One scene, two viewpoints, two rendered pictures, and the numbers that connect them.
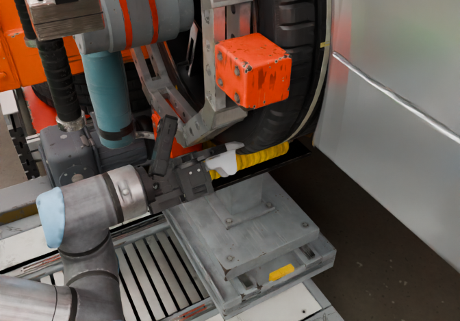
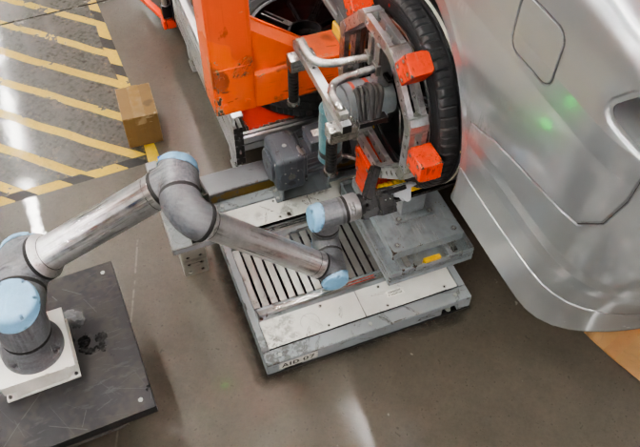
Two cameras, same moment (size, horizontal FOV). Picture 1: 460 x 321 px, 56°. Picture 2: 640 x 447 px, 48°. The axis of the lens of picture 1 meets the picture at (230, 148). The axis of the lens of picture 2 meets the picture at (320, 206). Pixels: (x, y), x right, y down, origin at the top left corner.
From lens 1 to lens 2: 1.61 m
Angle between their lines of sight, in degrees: 13
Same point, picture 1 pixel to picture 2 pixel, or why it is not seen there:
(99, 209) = (340, 215)
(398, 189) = (477, 229)
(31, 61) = (268, 90)
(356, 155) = (466, 211)
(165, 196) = (370, 211)
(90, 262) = (330, 240)
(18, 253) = not seen: hidden behind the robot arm
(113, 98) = not seen: hidden behind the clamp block
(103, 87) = not seen: hidden behind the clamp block
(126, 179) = (353, 202)
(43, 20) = (334, 137)
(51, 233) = (318, 226)
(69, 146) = (290, 154)
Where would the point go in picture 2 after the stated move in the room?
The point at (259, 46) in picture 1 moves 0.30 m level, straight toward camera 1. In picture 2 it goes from (429, 153) to (417, 233)
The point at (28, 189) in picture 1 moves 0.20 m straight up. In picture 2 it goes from (240, 173) to (236, 140)
